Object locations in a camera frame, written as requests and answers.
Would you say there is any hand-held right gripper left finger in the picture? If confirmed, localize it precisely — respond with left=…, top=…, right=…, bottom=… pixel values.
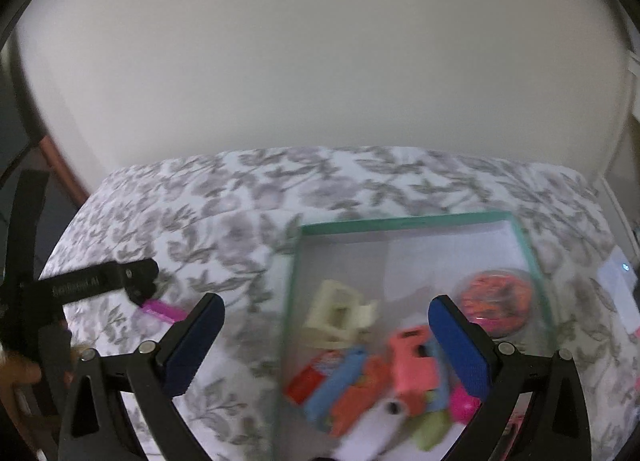
left=59, top=292, right=227, bottom=461

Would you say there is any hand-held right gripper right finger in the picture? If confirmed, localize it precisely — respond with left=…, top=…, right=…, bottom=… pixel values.
left=427, top=293, right=593, bottom=461

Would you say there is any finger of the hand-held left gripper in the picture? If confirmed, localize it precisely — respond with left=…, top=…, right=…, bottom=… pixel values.
left=7, top=170, right=51, bottom=288
left=50, top=258, right=160, bottom=310

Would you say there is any magenta plastic toy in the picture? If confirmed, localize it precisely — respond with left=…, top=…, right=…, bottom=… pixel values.
left=139, top=298, right=189, bottom=325

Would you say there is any pink brown dog toy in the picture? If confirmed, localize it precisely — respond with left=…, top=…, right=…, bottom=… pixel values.
left=449, top=385, right=482, bottom=425

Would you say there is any pink round case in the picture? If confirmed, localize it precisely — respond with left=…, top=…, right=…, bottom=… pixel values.
left=457, top=268, right=534, bottom=338

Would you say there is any green plastic toy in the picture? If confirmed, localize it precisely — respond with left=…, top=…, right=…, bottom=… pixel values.
left=409, top=408, right=452, bottom=453

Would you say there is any teal shallow box tray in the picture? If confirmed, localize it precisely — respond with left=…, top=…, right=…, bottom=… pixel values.
left=272, top=210, right=557, bottom=461

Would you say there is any orange plastic toy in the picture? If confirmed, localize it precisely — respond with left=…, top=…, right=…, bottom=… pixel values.
left=327, top=355, right=392, bottom=438

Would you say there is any white watch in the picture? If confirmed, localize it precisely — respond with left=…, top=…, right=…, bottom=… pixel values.
left=339, top=398, right=407, bottom=461

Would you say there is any orange glue bottle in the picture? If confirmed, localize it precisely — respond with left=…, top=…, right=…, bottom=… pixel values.
left=284, top=350, right=352, bottom=405

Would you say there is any pale yellow hair clip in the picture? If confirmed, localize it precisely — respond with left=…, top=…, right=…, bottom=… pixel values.
left=299, top=279, right=379, bottom=350

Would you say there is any person's left hand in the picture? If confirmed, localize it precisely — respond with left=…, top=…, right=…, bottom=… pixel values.
left=0, top=348, right=42, bottom=387

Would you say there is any grey floral blanket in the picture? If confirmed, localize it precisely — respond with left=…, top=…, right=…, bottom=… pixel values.
left=37, top=146, right=637, bottom=461

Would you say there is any white rectangular device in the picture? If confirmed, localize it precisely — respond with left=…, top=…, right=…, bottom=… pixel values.
left=597, top=245, right=640, bottom=338

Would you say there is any brown wooden bed frame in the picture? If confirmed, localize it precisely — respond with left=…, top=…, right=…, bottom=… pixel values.
left=37, top=133, right=94, bottom=205

